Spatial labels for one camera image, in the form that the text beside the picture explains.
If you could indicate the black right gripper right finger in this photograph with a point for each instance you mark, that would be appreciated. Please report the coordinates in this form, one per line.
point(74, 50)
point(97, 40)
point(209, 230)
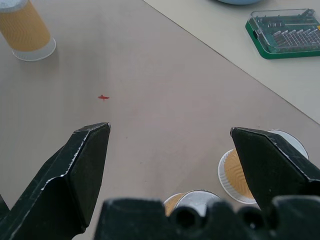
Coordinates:
point(265, 170)

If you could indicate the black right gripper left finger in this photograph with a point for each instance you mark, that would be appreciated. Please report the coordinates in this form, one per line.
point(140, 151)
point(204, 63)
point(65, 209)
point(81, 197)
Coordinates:
point(75, 175)

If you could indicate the orange ribbed paper cup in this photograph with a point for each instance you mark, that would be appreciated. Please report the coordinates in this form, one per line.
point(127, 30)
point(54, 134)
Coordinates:
point(233, 175)
point(192, 200)
point(23, 30)

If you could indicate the red cross mark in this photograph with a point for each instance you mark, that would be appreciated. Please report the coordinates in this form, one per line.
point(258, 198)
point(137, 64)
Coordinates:
point(103, 97)

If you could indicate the green screwdriver bit set case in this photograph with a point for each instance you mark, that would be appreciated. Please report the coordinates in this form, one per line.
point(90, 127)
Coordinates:
point(287, 35)

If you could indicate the light blue round object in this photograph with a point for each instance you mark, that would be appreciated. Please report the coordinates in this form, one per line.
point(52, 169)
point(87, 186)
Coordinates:
point(237, 1)

